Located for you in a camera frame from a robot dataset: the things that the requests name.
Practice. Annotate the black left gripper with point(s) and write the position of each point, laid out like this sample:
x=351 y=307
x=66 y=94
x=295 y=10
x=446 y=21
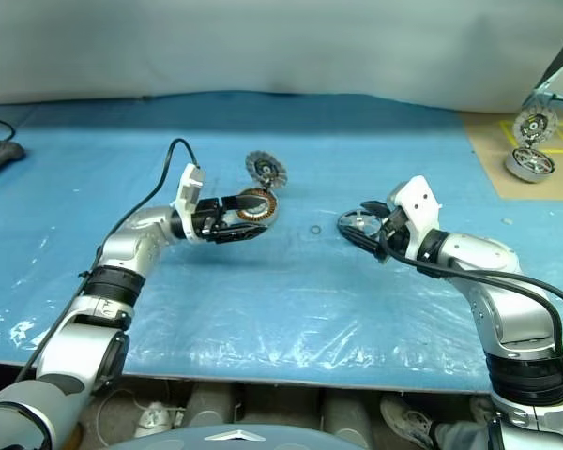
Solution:
x=207 y=216

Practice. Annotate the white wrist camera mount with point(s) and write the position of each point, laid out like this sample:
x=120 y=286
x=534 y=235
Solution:
x=420 y=206
x=187 y=187

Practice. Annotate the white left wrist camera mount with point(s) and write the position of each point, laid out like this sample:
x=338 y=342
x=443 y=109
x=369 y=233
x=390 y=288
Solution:
x=187 y=187

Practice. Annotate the silver motor housing copper windings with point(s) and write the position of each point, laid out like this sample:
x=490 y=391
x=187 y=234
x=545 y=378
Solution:
x=260 y=213

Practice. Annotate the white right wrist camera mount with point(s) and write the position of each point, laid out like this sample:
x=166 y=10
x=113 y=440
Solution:
x=420 y=206

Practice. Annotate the blue plastic table mat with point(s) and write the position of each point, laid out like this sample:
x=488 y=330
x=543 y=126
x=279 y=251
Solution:
x=263 y=304

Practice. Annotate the black handheld controller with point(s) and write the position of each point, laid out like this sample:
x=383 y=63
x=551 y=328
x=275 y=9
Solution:
x=0 y=154

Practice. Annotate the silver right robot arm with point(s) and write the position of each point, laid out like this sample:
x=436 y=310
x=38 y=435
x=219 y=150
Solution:
x=488 y=253

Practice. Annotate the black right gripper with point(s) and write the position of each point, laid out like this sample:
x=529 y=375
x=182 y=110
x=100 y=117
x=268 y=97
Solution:
x=396 y=229

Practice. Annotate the grey sneaker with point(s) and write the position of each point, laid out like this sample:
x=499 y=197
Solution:
x=403 y=419

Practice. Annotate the grey rounded cylinder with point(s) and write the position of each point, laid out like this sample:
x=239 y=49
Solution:
x=347 y=412
x=211 y=403

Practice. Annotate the grey robot torso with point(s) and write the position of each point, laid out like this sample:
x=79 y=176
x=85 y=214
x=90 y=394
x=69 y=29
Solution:
x=248 y=438

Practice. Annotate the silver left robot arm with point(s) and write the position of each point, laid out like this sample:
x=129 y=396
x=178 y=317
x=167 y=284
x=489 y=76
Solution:
x=122 y=244

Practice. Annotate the spare rotor housing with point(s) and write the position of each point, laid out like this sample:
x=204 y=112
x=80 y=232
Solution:
x=530 y=164

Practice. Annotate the white sneaker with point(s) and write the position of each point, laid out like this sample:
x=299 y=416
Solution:
x=157 y=417

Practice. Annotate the blue jeans leg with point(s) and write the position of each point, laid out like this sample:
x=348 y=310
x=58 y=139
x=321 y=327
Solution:
x=464 y=436

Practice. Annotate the black and white stand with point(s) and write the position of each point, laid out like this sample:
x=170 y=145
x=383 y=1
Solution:
x=556 y=61

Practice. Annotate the black ring part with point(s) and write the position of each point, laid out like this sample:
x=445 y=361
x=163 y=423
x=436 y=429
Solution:
x=352 y=220

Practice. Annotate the finned end cap yellow label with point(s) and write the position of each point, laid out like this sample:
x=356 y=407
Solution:
x=535 y=124

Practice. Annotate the brown board with yellow tape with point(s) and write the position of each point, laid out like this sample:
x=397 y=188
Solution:
x=488 y=154

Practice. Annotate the finned round motor end cap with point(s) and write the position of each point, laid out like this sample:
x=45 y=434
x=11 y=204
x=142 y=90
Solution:
x=265 y=169

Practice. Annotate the white backdrop sheet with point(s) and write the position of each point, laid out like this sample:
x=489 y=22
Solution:
x=263 y=42

